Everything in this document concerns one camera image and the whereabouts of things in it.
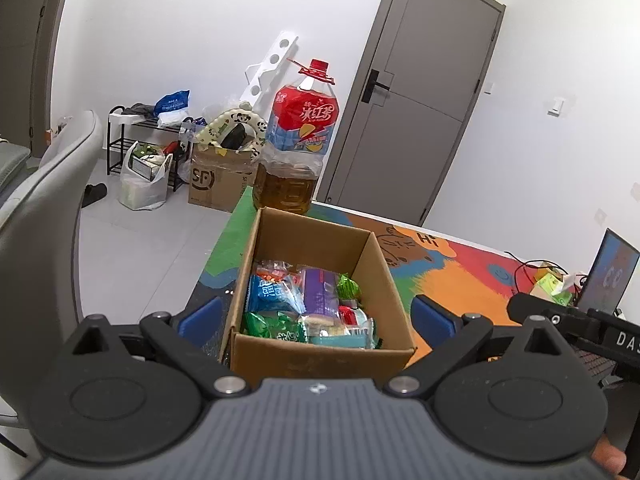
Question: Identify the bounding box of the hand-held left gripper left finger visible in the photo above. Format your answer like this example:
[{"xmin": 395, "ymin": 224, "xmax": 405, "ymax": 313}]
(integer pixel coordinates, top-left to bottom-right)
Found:
[{"xmin": 57, "ymin": 296, "xmax": 251, "ymax": 398}]

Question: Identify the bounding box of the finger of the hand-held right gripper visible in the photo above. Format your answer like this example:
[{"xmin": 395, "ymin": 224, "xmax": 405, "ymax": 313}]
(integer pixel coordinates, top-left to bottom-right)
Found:
[{"xmin": 507, "ymin": 292, "xmax": 591, "ymax": 337}]

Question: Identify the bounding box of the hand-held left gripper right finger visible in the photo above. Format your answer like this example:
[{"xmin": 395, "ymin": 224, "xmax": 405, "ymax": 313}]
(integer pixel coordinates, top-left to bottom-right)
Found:
[{"xmin": 382, "ymin": 294, "xmax": 586, "ymax": 396}]

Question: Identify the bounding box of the green snack packet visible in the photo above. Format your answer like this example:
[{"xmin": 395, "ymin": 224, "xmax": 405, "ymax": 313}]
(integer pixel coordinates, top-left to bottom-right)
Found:
[
  {"xmin": 242, "ymin": 311, "xmax": 308, "ymax": 343},
  {"xmin": 336, "ymin": 274, "xmax": 362, "ymax": 301}
]

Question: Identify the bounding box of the blue snack packet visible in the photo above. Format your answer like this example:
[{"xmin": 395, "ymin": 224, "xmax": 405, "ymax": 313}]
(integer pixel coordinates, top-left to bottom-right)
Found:
[{"xmin": 247, "ymin": 275, "xmax": 306, "ymax": 316}]

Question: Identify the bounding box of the orange snack packet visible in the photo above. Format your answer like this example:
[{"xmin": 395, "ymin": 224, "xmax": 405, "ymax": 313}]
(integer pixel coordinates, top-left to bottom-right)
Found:
[{"xmin": 255, "ymin": 260, "xmax": 301, "ymax": 286}]

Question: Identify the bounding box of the red snack packet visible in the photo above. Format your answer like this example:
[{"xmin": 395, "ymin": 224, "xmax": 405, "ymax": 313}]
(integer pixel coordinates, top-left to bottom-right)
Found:
[{"xmin": 337, "ymin": 304, "xmax": 376, "ymax": 350}]

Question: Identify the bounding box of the purple snack packet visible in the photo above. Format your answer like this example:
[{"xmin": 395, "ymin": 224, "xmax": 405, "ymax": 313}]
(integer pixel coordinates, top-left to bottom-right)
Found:
[{"xmin": 300, "ymin": 267, "xmax": 341, "ymax": 318}]

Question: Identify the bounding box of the brown cardboard box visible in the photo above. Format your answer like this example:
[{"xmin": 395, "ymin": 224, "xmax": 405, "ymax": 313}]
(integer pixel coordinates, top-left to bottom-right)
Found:
[{"xmin": 220, "ymin": 206, "xmax": 417, "ymax": 388}]

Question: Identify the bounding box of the person's right hand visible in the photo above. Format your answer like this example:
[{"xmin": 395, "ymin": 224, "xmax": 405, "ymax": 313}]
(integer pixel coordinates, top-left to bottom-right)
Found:
[{"xmin": 590, "ymin": 435, "xmax": 628, "ymax": 477}]

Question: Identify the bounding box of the green tissue box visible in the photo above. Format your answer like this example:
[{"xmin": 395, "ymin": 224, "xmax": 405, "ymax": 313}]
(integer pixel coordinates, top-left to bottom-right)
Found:
[{"xmin": 530, "ymin": 267, "xmax": 581, "ymax": 306}]

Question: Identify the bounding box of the colourful printed table mat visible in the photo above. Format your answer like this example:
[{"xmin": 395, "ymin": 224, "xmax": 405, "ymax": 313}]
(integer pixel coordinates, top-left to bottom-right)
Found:
[{"xmin": 187, "ymin": 192, "xmax": 601, "ymax": 366}]

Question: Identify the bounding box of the black laptop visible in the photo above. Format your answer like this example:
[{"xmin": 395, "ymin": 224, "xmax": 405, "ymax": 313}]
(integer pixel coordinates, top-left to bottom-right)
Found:
[{"xmin": 575, "ymin": 228, "xmax": 640, "ymax": 386}]

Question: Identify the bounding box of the large printed cardboard box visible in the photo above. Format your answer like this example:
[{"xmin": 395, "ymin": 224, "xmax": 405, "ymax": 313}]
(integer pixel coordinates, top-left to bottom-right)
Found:
[{"xmin": 188, "ymin": 142, "xmax": 258, "ymax": 213}]

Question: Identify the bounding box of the white plastic bag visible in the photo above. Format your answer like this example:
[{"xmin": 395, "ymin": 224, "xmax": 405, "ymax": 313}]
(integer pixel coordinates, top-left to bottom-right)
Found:
[{"xmin": 118, "ymin": 141, "xmax": 173, "ymax": 211}]

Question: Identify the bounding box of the black slipper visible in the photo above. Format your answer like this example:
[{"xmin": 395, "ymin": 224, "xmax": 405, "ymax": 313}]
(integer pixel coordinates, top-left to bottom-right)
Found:
[{"xmin": 81, "ymin": 182, "xmax": 108, "ymax": 208}]

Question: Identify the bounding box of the grey chair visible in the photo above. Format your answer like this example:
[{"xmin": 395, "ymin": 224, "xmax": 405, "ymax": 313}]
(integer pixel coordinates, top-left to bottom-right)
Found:
[
  {"xmin": 0, "ymin": 110, "xmax": 103, "ymax": 431},
  {"xmin": 0, "ymin": 137, "xmax": 31, "ymax": 196}
]

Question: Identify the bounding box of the large iced tea bottle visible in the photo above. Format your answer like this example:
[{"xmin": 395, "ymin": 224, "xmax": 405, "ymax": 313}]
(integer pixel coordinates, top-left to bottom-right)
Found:
[{"xmin": 252, "ymin": 58, "xmax": 341, "ymax": 216}]

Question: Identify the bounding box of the black shoe rack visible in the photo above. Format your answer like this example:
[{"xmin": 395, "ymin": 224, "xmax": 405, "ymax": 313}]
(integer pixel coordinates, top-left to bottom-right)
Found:
[{"xmin": 106, "ymin": 105, "xmax": 188, "ymax": 193}]

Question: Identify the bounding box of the grey room door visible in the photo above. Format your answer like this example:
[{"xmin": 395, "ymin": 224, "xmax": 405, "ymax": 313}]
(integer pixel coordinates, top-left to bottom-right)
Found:
[{"xmin": 317, "ymin": 0, "xmax": 506, "ymax": 228}]

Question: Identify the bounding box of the blue plastic bag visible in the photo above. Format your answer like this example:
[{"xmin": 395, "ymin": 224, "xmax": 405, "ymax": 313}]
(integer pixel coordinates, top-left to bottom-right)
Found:
[{"xmin": 153, "ymin": 90, "xmax": 191, "ymax": 117}]

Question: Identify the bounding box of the tall white perforated board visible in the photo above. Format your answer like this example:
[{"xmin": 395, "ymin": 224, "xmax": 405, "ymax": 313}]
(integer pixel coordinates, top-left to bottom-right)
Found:
[{"xmin": 240, "ymin": 31, "xmax": 299, "ymax": 111}]

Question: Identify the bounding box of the black cable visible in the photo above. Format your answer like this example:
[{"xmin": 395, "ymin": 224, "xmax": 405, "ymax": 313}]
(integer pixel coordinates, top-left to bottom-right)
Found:
[{"xmin": 512, "ymin": 259, "xmax": 571, "ymax": 296}]

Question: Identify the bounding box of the cream panda print ring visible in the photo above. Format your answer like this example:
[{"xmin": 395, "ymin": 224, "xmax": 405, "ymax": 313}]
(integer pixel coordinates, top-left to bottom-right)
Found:
[{"xmin": 196, "ymin": 102, "xmax": 268, "ymax": 156}]

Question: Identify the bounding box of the black door handle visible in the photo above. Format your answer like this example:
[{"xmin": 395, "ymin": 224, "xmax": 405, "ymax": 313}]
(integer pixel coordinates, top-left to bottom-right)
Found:
[{"xmin": 361, "ymin": 70, "xmax": 393, "ymax": 104}]

